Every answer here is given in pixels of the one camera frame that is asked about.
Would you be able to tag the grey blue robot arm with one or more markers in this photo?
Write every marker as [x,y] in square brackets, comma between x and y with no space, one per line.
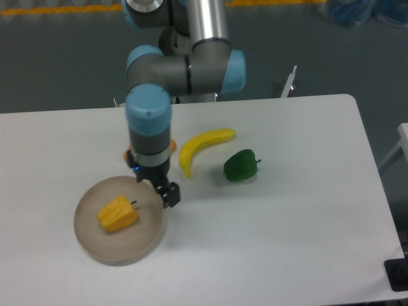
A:
[193,57]

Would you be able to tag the green toy pepper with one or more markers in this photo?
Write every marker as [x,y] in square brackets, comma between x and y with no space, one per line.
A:
[241,166]

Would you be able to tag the yellow toy pepper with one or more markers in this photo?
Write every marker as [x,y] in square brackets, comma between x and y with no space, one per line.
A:
[117,214]

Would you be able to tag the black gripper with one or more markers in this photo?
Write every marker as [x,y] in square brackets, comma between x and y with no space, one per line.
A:
[158,177]

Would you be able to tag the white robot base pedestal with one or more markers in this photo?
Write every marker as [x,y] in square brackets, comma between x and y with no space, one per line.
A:
[198,98]

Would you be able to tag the orange toy bread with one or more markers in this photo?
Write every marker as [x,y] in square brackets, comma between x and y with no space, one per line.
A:
[173,147]

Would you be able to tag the yellow toy banana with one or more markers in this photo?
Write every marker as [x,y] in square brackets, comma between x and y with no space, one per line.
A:
[198,143]

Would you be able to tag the beige round plate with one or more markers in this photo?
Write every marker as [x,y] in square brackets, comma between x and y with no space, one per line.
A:
[127,245]

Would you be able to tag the black device at table edge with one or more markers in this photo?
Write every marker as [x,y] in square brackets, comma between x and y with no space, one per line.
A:
[396,271]

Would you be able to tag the white furniture edge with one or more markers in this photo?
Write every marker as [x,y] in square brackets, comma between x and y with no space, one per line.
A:
[398,150]

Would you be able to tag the white metal frame bracket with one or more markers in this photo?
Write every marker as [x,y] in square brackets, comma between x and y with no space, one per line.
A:
[289,86]

